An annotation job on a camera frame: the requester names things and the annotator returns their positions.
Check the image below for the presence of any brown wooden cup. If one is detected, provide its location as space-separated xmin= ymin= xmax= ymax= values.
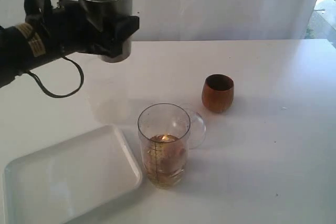
xmin=202 ymin=74 xmax=234 ymax=113

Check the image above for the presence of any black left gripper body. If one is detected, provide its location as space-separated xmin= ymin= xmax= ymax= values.
xmin=24 ymin=0 xmax=110 ymax=57

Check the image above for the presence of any clear dome strainer lid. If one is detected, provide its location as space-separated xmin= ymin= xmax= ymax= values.
xmin=181 ymin=103 xmax=206 ymax=150

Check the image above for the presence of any clear measuring cylinder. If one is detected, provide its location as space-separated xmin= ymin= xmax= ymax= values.
xmin=137 ymin=103 xmax=191 ymax=188

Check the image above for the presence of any white rectangular tray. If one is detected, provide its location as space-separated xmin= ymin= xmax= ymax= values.
xmin=3 ymin=125 xmax=142 ymax=223

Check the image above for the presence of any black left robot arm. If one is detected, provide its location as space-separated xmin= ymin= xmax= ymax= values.
xmin=1 ymin=0 xmax=140 ymax=97

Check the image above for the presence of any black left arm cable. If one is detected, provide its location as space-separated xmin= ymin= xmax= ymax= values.
xmin=26 ymin=56 xmax=85 ymax=98

